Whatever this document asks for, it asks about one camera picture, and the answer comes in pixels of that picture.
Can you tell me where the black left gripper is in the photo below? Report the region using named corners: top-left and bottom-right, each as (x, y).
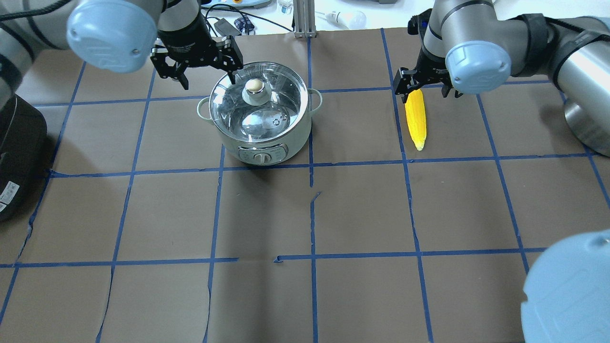
top-left (150, 30), bottom-right (244, 91)

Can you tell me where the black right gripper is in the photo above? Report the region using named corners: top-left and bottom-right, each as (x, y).
top-left (393, 50), bottom-right (454, 104)

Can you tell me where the yellow corn cob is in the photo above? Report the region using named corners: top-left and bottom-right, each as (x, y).
top-left (404, 90), bottom-right (427, 151)

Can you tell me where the glass pot lid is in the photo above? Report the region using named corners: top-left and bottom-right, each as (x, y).
top-left (205, 61), bottom-right (314, 143)

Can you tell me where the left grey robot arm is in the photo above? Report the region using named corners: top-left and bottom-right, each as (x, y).
top-left (0, 0), bottom-right (244, 107)

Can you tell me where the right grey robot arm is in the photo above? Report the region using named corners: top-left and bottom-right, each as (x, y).
top-left (392, 0), bottom-right (609, 343)

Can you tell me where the pale green electric pot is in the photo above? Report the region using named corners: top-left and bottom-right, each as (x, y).
top-left (196, 61), bottom-right (323, 166)

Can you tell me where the black power adapter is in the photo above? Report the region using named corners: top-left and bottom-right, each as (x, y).
top-left (213, 18), bottom-right (242, 37)

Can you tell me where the white light bulb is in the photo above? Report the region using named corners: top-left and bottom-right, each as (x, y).
top-left (315, 10), bottom-right (367, 30)

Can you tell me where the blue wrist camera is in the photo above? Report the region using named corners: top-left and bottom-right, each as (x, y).
top-left (407, 13), bottom-right (430, 37)

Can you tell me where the aluminium frame post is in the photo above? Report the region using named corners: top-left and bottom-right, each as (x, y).
top-left (293, 0), bottom-right (317, 38)

